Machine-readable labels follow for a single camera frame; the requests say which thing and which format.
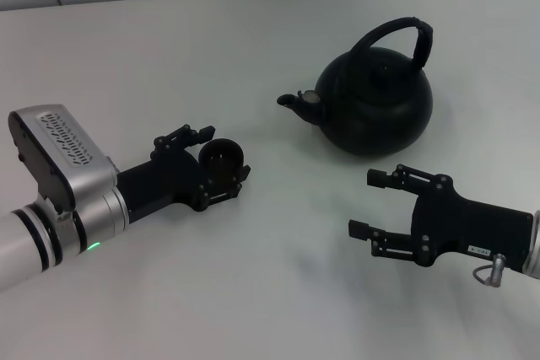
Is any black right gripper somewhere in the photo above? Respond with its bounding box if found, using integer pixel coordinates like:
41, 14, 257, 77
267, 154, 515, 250
348, 163, 534, 273

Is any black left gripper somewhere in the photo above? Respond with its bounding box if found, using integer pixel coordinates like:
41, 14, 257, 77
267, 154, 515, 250
116, 124, 253, 225

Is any small black teacup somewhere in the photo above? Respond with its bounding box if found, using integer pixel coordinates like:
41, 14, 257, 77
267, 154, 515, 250
198, 138, 246, 186

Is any black round teapot with handle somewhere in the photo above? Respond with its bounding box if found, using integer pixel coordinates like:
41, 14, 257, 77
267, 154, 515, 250
276, 16, 435, 162

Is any right gripper silver cable plug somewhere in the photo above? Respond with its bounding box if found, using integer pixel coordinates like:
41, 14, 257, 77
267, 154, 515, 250
474, 253, 507, 288

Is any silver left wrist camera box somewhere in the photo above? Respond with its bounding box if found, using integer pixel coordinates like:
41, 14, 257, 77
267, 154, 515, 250
8, 103, 119, 213

